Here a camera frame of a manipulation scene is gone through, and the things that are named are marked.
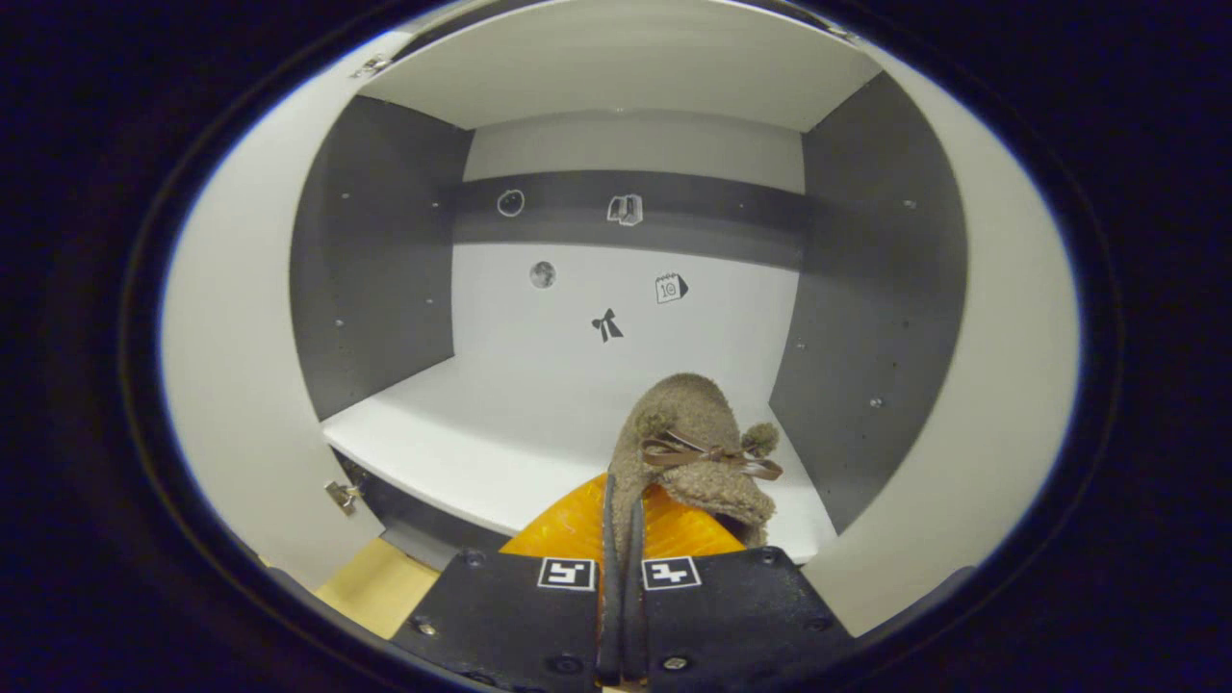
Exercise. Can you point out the brown fluffy shoe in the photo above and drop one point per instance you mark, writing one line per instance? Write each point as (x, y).
(693, 414)

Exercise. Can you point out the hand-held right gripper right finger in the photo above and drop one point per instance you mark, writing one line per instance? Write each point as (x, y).
(731, 616)

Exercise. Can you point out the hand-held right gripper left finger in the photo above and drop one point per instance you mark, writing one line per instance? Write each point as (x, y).
(510, 621)

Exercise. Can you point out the white shoe cabinet door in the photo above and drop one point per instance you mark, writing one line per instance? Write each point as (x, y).
(231, 337)
(1011, 385)

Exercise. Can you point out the white grey shoe cabinet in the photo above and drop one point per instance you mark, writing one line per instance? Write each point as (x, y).
(577, 385)

